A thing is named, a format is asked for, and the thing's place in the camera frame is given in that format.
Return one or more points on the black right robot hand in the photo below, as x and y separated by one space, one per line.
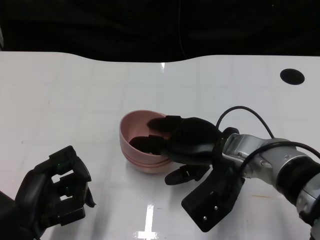
195 140

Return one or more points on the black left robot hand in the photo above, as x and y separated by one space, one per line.
27 200

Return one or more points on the pink plastic bowl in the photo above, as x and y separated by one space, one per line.
150 170
150 163
140 122

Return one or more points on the round black table grommet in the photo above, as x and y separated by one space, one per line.
292 76

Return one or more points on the black backdrop cloth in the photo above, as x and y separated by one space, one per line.
100 25

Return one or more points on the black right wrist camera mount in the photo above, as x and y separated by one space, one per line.
212 200

